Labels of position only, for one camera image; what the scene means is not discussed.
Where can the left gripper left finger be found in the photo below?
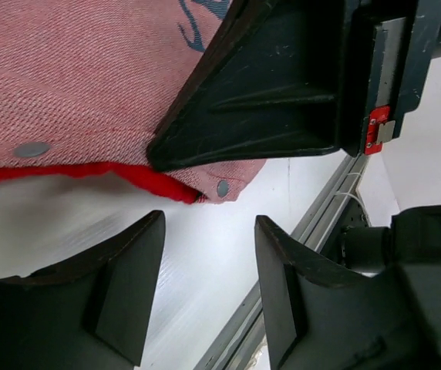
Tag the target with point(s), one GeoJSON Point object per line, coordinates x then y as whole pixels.
{"type": "Point", "coordinates": [90, 311]}

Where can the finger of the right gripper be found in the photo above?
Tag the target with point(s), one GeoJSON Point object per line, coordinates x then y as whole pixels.
{"type": "Point", "coordinates": [269, 85]}

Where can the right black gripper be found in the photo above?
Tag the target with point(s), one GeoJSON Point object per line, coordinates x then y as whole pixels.
{"type": "Point", "coordinates": [390, 47]}

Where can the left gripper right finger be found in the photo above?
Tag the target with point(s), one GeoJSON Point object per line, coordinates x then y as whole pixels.
{"type": "Point", "coordinates": [388, 321]}

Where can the red printed pillowcase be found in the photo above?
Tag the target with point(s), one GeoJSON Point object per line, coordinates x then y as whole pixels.
{"type": "Point", "coordinates": [84, 85]}

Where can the aluminium front rail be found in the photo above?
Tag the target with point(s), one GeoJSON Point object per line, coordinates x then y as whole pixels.
{"type": "Point", "coordinates": [271, 315]}

